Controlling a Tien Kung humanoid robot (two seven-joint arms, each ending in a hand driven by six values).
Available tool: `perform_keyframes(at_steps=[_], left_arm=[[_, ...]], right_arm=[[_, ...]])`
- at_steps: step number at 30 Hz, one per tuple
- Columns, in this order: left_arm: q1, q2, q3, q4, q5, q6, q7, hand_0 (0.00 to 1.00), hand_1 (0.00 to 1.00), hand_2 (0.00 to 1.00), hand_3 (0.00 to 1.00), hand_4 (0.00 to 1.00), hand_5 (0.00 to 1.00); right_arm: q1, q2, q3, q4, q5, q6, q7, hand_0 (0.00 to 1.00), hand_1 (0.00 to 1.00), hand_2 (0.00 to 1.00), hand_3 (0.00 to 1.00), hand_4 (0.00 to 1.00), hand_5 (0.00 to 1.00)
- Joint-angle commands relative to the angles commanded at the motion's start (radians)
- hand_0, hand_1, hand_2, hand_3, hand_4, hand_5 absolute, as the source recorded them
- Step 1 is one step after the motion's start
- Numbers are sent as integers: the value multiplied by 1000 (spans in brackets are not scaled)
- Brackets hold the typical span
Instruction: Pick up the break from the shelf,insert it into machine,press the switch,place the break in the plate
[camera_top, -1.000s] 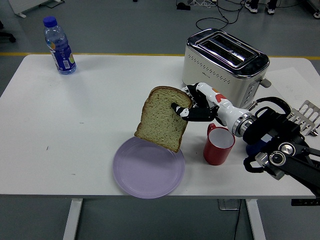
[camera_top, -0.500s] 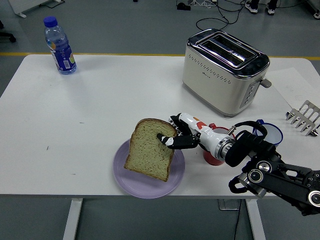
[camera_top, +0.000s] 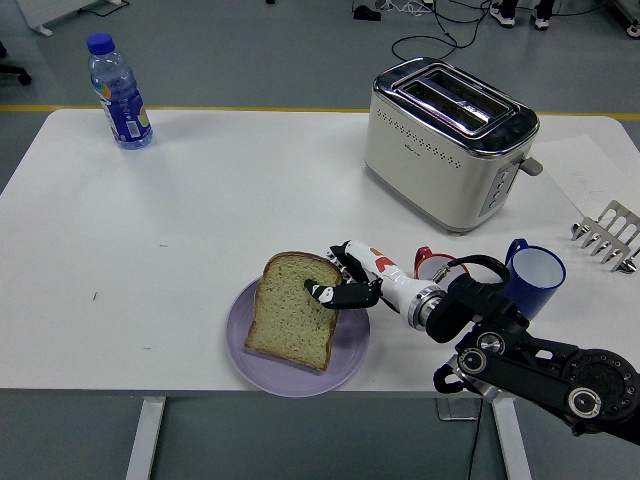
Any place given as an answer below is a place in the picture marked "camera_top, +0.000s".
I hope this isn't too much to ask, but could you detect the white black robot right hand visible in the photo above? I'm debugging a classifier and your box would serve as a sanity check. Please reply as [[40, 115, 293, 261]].
[[303, 239, 427, 314]]

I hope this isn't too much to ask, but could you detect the bread slice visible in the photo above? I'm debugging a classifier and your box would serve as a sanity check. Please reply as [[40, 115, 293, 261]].
[[243, 251, 345, 372]]

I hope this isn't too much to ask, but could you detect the grey toaster lever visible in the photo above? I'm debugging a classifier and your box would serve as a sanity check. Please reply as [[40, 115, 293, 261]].
[[514, 154, 544, 177]]

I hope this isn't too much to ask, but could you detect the purple plate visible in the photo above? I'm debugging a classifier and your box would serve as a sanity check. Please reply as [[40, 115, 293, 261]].
[[225, 277, 372, 399]]

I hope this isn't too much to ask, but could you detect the red mug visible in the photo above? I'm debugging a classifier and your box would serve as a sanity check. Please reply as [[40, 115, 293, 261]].
[[413, 244, 472, 282]]

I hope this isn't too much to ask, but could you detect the cream chrome toaster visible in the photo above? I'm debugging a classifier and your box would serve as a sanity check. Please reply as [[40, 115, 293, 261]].
[[363, 57, 541, 235]]

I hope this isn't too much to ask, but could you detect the blue mug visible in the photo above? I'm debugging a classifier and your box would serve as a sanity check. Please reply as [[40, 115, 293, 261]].
[[499, 238, 567, 321]]

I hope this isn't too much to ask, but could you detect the white table leg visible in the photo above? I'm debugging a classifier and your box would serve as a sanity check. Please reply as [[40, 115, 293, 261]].
[[124, 398, 167, 480], [491, 398, 532, 480]]

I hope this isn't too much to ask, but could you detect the metal toast rack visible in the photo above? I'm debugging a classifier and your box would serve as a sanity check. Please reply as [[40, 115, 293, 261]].
[[571, 199, 640, 274]]

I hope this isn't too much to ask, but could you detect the person's black white shoe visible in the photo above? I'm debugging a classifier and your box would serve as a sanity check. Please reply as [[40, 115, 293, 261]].
[[532, 0, 555, 30], [489, 0, 519, 29]]

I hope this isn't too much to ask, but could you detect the blue cap water bottle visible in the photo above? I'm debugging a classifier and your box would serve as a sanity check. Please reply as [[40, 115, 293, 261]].
[[86, 32, 155, 151]]

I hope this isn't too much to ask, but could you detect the black office chair base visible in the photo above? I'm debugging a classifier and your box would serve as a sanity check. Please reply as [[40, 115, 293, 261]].
[[0, 39, 34, 86]]

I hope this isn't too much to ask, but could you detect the white furniture foot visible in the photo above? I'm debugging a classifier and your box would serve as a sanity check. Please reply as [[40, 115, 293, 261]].
[[17, 0, 132, 36]]

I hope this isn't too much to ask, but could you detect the clear under-table bracket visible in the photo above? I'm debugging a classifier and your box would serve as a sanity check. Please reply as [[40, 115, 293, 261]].
[[435, 397, 482, 422]]

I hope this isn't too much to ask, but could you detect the black hanging cable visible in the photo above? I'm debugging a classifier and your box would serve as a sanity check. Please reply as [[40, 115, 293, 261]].
[[466, 399, 485, 480]]

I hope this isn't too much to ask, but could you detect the black floor cable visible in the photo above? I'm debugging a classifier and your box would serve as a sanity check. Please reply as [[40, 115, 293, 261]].
[[391, 0, 494, 61]]

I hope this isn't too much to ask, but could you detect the white cable bundle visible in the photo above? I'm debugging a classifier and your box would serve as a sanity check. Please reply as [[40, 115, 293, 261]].
[[378, 0, 436, 15]]

